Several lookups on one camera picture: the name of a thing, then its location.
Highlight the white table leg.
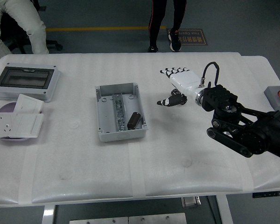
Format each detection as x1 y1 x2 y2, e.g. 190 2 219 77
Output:
41 204 56 224
215 195 234 224

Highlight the white foam mat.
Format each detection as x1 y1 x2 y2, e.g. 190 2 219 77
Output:
0 52 280 207

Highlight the person in black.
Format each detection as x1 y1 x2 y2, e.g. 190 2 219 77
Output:
147 0 188 53

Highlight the white wall socket panel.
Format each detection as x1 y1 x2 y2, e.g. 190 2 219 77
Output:
0 113 17 140

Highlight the grey distribution box dark window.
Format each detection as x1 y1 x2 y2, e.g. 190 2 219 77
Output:
0 62 61 103

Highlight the black table control panel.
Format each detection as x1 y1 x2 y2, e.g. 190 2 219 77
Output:
252 190 280 199

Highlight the person in white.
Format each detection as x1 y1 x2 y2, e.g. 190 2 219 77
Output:
0 0 49 62

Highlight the open grey junction box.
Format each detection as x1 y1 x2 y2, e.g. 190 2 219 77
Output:
94 82 149 143

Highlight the grey metal bracket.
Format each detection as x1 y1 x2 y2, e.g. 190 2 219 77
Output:
181 196 202 209

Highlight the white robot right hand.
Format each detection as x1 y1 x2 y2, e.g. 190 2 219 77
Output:
156 67 203 107

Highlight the black office chair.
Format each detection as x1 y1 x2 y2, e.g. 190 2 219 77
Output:
0 0 63 55

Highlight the white wall switch panel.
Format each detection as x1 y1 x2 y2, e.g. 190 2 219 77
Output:
13 93 44 115
14 113 45 138

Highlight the brown floor sign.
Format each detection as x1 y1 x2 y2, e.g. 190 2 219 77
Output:
167 28 209 46

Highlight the grey block base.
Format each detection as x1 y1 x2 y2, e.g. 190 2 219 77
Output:
263 85 280 123

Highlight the metal mounting rail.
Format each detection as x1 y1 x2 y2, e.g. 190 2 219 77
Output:
112 93 128 132

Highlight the purple round plate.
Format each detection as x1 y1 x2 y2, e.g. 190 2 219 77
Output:
0 102 32 142

